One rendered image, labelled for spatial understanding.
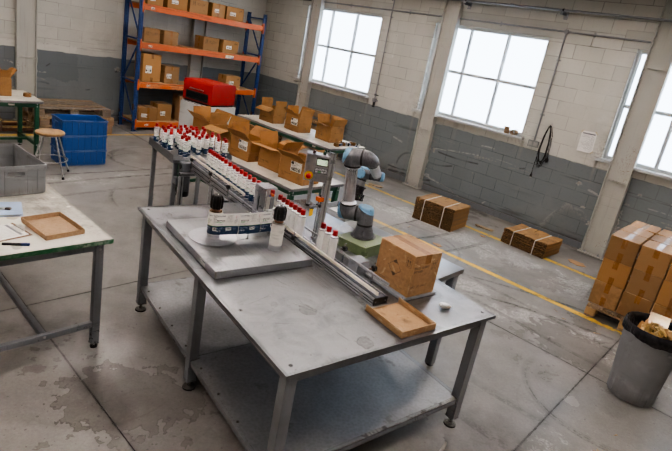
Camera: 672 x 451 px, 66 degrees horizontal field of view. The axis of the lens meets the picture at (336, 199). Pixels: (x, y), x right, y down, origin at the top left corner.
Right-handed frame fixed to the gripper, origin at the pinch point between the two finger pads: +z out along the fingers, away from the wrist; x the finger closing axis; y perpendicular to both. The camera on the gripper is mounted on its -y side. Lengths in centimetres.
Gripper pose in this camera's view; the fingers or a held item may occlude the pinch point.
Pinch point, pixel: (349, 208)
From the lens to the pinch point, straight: 413.3
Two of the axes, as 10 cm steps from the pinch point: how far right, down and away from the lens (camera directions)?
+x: 5.6, 1.1, 8.2
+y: 7.6, 3.1, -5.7
